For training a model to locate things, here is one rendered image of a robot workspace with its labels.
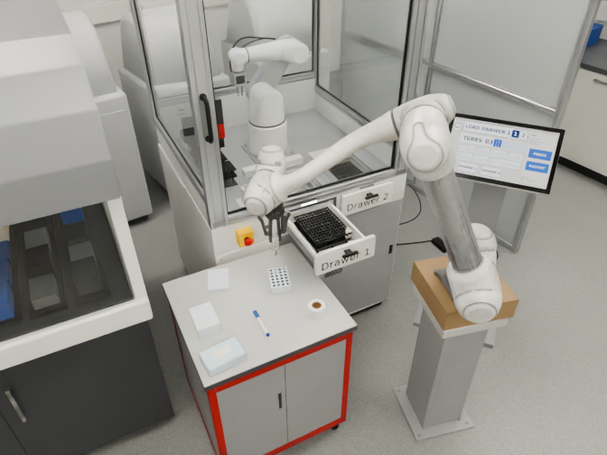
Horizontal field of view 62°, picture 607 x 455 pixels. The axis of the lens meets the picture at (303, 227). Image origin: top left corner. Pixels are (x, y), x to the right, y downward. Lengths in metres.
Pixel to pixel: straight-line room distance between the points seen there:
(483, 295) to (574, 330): 1.66
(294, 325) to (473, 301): 0.68
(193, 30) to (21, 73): 0.54
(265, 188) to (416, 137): 0.51
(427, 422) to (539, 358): 0.82
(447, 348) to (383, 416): 0.64
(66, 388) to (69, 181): 0.97
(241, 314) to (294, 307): 0.21
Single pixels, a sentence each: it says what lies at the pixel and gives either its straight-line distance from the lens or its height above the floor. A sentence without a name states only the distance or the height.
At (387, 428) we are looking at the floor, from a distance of 2.64.
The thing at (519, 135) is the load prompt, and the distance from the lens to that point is 2.61.
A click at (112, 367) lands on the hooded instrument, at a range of 2.27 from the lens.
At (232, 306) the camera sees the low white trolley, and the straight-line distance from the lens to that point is 2.07.
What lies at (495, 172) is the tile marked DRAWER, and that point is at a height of 1.00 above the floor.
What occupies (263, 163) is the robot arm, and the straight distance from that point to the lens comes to 1.74.
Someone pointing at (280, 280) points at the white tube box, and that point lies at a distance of 2.11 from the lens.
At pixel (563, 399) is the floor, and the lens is 2.99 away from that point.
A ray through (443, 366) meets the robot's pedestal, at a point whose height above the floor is 0.48.
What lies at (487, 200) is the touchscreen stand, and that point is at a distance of 2.74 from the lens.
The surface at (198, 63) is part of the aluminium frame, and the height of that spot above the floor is 1.65.
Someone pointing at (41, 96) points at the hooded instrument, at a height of 1.69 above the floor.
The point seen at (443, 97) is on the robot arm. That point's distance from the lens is 1.60.
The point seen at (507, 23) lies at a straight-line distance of 3.39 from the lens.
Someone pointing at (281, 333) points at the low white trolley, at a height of 0.76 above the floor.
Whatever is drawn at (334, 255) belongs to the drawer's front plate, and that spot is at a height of 0.90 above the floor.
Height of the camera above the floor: 2.24
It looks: 37 degrees down
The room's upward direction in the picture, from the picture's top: straight up
